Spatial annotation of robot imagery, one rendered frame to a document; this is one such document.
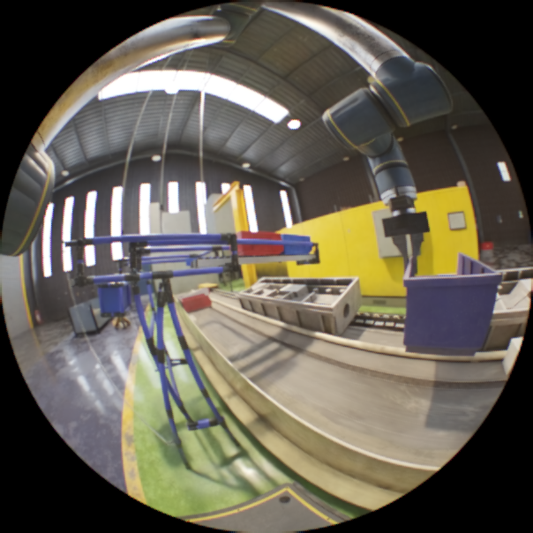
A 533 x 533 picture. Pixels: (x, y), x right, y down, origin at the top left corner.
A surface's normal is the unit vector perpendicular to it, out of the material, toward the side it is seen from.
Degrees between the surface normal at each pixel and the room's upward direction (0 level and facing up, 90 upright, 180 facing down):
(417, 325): 92
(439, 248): 90
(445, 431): 0
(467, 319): 92
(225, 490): 0
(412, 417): 0
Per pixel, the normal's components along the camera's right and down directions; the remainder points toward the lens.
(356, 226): -0.78, 0.17
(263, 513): -0.16, -0.99
